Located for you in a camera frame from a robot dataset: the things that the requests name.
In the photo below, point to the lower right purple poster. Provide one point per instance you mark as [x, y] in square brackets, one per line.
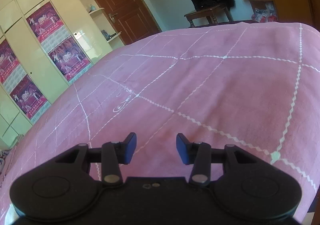
[70, 60]

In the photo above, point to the cream corner shelves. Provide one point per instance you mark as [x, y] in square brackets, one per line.
[97, 13]

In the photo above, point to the upper left purple poster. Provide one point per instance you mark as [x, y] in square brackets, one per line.
[8, 61]

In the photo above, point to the cream wardrobe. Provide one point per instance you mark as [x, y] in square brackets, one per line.
[34, 57]

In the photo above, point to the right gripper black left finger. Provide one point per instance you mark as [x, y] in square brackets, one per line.
[115, 154]

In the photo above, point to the upper right purple poster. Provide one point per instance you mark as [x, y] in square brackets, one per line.
[44, 22]

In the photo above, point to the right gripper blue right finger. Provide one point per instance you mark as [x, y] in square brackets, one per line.
[197, 154]

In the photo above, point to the lower left purple poster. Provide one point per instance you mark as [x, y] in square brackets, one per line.
[29, 98]

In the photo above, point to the purple poster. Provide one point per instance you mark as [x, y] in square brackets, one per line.
[70, 60]
[29, 98]
[44, 22]
[8, 61]

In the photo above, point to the grey crumpled cloth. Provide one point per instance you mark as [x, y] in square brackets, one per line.
[5, 158]

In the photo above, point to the brown wooden door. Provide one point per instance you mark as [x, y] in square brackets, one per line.
[131, 18]

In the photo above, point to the pink checked bedspread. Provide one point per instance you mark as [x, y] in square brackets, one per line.
[252, 85]

